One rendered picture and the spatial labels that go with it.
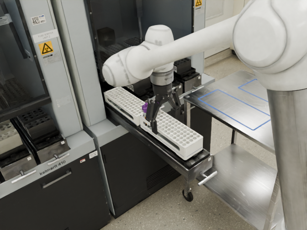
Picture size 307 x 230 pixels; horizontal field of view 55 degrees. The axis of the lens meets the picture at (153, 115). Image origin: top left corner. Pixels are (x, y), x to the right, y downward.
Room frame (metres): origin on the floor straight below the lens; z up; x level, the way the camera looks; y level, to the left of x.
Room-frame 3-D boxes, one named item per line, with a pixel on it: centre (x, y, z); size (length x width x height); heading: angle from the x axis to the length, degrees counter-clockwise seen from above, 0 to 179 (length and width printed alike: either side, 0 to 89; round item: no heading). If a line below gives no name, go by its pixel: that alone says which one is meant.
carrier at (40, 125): (1.07, 0.50, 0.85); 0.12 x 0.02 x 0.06; 126
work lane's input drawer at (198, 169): (1.08, 0.02, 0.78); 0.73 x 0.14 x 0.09; 35
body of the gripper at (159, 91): (0.99, -0.04, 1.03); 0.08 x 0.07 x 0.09; 125
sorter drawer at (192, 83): (1.76, -0.06, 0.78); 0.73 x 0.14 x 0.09; 35
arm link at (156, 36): (0.98, -0.03, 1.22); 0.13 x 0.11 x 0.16; 131
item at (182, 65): (1.57, -0.20, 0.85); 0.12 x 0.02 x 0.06; 124
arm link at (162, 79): (0.99, -0.04, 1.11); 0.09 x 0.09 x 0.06
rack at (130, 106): (1.22, 0.12, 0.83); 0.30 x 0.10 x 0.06; 35
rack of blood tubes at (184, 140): (0.97, -0.06, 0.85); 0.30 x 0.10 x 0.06; 35
